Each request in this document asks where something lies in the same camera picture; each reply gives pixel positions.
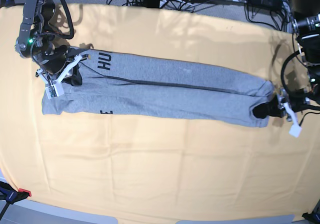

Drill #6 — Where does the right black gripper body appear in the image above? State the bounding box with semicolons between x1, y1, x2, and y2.
34;46;82;84

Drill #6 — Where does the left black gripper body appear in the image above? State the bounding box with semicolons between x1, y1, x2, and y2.
275;87;320;122

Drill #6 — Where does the grey t-shirt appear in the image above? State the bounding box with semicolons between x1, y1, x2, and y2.
42;49;274;128

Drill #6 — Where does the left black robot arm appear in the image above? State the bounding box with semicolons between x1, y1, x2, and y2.
253;0;320;119

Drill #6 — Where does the yellow table cloth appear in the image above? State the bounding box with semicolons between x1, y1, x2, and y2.
0;4;320;224

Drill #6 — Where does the black power adapter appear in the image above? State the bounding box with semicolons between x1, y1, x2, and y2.
247;0;283;12

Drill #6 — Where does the black clamp right corner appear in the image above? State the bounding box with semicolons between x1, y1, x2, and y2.
302;212;320;224

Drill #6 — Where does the blue red table clamp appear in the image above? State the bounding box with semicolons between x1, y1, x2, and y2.
0;181;32;205

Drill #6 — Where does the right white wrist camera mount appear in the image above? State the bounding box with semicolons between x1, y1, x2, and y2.
36;54;91;101

